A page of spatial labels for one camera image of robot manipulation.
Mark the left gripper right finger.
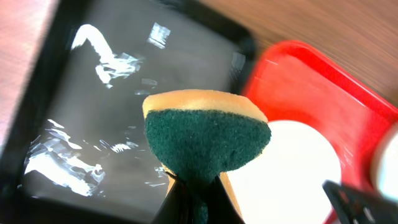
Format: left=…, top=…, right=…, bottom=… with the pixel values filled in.
left=206, top=176, right=244, bottom=224

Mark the red plastic tray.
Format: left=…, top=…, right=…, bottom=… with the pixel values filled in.
left=245, top=41, right=397, bottom=198

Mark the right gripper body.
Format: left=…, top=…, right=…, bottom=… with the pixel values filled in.
left=323, top=180, right=397, bottom=224

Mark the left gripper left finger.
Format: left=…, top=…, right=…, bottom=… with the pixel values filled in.
left=151, top=181, right=193, bottom=224

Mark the teal round plate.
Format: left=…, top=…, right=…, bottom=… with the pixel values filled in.
left=370, top=123, right=397, bottom=202

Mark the white round plate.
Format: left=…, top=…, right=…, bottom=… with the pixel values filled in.
left=227, top=120, right=341, bottom=224

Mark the black rectangular tray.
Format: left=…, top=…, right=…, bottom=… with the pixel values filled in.
left=1, top=1, right=256, bottom=223

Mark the green and yellow sponge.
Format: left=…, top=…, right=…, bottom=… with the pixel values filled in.
left=142, top=90, right=271, bottom=223

